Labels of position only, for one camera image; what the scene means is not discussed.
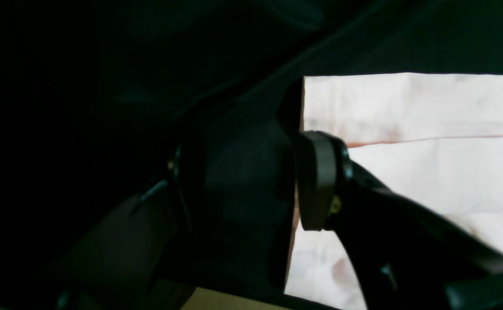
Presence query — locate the black table cloth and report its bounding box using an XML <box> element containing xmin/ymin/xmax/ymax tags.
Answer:
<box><xmin>0</xmin><ymin>0</ymin><xmax>503</xmax><ymax>310</ymax></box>

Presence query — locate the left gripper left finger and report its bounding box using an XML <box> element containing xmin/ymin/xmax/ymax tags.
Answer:
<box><xmin>51</xmin><ymin>146</ymin><xmax>191</xmax><ymax>310</ymax></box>

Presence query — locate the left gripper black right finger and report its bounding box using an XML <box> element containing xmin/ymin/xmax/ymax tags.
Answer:
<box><xmin>294</xmin><ymin>131</ymin><xmax>503</xmax><ymax>310</ymax></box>

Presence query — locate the pink T-shirt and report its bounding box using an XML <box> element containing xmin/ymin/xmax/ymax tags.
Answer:
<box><xmin>284</xmin><ymin>72</ymin><xmax>503</xmax><ymax>310</ymax></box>

